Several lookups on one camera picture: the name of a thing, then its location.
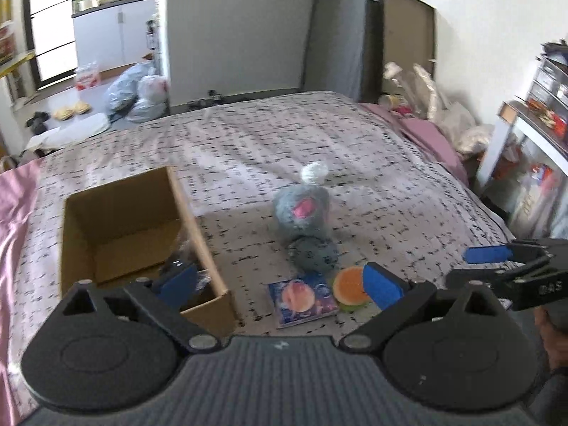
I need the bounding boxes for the grey-blue garbage bag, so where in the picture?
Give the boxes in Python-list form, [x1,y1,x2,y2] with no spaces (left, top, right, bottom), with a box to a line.
[104,61,155,115]

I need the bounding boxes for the brown cardboard sheet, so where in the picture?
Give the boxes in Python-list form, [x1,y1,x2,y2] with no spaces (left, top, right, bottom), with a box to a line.
[360,0,436,102]

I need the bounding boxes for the right yellow slipper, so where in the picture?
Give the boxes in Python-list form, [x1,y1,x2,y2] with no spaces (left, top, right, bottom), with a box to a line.
[73,101,92,114]

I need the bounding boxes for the black framed glass door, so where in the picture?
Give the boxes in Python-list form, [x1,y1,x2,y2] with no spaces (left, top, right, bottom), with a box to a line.
[23,0,78,88]

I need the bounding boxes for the pink pillow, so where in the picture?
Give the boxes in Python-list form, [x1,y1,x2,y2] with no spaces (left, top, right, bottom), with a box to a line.
[359,103,469,187]

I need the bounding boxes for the person's right hand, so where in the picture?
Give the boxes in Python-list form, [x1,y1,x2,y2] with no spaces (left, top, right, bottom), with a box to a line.
[533,307,568,370]

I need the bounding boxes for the white kitchen cabinet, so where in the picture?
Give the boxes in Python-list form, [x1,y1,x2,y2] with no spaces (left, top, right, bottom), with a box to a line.
[72,0,159,71]

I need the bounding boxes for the black slippers pair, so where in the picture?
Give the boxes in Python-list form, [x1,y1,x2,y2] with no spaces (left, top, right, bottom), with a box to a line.
[25,111,50,136]

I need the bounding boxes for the yellow slipper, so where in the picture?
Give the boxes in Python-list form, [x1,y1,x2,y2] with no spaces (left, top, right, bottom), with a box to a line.
[52,107,75,121]
[73,101,92,114]

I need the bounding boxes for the brown cardboard box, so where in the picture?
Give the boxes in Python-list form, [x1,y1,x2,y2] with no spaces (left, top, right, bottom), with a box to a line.
[59,166,237,337]

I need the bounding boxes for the white red plastic bag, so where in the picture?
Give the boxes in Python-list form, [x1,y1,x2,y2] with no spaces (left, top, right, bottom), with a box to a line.
[126,75,169,123]

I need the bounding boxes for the white shelf unit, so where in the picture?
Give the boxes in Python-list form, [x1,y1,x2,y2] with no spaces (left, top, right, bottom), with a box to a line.
[474,39,567,239]

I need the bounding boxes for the orange burger squishy toy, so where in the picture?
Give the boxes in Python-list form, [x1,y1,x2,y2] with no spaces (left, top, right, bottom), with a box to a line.
[332,266,371,309]

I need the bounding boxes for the patterned white bed cover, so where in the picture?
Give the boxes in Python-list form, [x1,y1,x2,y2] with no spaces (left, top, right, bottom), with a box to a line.
[8,91,511,417]

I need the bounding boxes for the white floor mat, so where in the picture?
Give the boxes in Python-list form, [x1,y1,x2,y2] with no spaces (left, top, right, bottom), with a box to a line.
[25,113,111,151]

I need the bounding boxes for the red white bottle pack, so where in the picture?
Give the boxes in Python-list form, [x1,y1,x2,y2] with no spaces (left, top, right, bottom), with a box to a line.
[74,62,101,91]

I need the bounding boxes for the white soft ball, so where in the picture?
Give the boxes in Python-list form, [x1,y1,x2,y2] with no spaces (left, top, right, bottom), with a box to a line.
[300,160,329,186]

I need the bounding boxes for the grey pink plush mouse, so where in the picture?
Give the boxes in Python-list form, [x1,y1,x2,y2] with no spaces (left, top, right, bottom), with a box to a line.
[272,184,330,243]

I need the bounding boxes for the pink bed sheet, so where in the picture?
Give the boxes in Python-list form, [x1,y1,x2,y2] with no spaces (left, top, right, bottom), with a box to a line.
[1,160,42,425]

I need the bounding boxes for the left yellow slipper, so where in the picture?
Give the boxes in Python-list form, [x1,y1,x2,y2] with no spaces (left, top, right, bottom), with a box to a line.
[52,107,75,121]

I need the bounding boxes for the small grey-green plush ball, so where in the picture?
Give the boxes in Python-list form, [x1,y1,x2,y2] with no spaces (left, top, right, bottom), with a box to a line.
[287,236,339,274]

